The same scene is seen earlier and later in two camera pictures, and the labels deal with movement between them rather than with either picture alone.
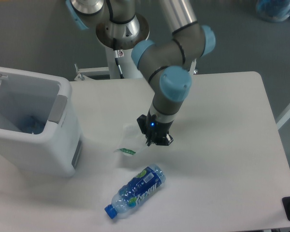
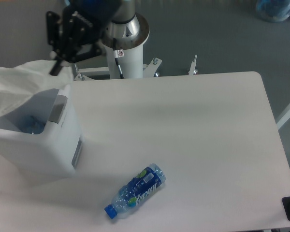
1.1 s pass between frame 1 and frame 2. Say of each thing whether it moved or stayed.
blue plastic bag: stayed
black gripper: moved
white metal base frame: stayed
